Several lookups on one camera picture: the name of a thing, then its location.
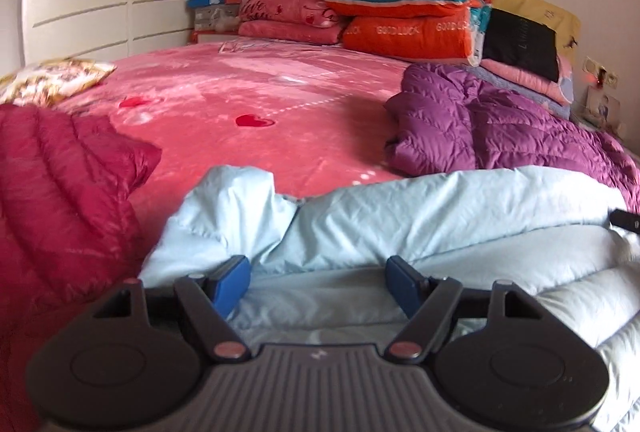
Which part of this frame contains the black folded garment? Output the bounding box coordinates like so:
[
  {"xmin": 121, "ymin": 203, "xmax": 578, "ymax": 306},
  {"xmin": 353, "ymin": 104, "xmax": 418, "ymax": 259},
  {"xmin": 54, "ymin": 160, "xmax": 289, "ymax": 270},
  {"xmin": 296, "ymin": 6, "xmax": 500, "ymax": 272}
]
[{"xmin": 483, "ymin": 9, "xmax": 560, "ymax": 82}]

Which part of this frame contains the pink heart bed sheet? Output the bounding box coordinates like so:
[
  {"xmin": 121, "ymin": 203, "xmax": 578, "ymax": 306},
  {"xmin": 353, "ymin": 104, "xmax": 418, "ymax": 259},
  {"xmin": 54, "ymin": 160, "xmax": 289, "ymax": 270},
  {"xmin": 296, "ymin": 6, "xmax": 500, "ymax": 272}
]
[{"xmin": 62, "ymin": 39, "xmax": 412, "ymax": 247}]

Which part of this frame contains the dark red down jacket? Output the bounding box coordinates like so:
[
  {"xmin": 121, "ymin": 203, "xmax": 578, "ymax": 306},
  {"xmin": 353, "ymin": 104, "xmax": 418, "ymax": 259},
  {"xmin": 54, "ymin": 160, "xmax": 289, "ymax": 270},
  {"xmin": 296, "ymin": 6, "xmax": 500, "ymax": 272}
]
[{"xmin": 1, "ymin": 105, "xmax": 162, "ymax": 431}]

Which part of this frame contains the framed child photo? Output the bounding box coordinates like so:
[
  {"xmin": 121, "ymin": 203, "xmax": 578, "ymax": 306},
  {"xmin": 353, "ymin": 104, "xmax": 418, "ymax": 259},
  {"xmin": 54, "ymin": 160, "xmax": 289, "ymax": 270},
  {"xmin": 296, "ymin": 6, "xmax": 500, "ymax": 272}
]
[{"xmin": 585, "ymin": 88, "xmax": 620, "ymax": 127}]

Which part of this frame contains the floral yellow white pillow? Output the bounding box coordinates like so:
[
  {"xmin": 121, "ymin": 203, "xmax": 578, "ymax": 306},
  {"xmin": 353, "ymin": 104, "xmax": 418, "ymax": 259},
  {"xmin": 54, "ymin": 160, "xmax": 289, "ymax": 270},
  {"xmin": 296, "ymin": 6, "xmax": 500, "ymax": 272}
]
[{"xmin": 1, "ymin": 58, "xmax": 116, "ymax": 107}]

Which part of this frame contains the pink love folded blanket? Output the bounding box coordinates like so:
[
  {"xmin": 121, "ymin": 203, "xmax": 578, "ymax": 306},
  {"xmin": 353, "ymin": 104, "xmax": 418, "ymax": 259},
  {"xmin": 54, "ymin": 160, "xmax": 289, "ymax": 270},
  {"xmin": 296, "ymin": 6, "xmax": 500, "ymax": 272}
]
[{"xmin": 239, "ymin": 0, "xmax": 345, "ymax": 46}]

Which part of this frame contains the white right nightstand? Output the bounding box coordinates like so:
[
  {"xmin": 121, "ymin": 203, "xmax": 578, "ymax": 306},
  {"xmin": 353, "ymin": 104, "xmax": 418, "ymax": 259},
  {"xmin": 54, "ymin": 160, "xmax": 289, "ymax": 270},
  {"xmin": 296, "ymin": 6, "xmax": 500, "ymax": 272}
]
[{"xmin": 570, "ymin": 113, "xmax": 631, "ymax": 153}]

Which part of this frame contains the wall socket with red light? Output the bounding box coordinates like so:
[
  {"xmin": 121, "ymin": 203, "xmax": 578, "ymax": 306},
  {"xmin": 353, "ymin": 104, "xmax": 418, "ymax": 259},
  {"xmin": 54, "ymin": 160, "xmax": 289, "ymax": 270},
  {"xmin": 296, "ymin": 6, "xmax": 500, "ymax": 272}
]
[{"xmin": 582, "ymin": 56, "xmax": 618, "ymax": 89}]

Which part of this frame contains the light blue down jacket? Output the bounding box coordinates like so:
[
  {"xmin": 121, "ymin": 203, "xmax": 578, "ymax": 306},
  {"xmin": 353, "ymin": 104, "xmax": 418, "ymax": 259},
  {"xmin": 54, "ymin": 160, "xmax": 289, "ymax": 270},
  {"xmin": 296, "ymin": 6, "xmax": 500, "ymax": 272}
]
[{"xmin": 141, "ymin": 166, "xmax": 639, "ymax": 431}]

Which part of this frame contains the orange good luck quilt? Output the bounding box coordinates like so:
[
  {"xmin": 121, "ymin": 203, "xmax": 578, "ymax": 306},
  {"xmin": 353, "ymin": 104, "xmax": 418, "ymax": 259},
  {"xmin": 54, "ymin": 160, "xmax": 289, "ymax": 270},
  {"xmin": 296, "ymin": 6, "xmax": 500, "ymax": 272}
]
[{"xmin": 342, "ymin": 4, "xmax": 491, "ymax": 66}]

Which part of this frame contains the lavender folded blanket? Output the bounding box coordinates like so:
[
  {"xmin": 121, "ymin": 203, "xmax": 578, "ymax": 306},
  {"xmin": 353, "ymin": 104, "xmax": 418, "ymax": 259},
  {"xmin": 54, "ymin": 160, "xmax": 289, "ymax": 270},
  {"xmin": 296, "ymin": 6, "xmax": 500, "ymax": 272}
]
[{"xmin": 464, "ymin": 66, "xmax": 570, "ymax": 120}]

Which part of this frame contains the purple down jacket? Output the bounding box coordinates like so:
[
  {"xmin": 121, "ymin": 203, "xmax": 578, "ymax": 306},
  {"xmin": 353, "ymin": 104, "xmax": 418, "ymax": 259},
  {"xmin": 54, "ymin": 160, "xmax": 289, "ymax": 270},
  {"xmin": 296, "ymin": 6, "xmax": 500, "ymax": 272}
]
[{"xmin": 385, "ymin": 63, "xmax": 639, "ymax": 211}]

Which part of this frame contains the blue shoe box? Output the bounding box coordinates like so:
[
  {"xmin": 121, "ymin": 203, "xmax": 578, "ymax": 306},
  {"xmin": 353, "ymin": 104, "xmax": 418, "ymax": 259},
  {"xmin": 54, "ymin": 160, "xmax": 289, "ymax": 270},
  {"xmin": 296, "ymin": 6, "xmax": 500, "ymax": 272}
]
[{"xmin": 186, "ymin": 0, "xmax": 242, "ymax": 10}]

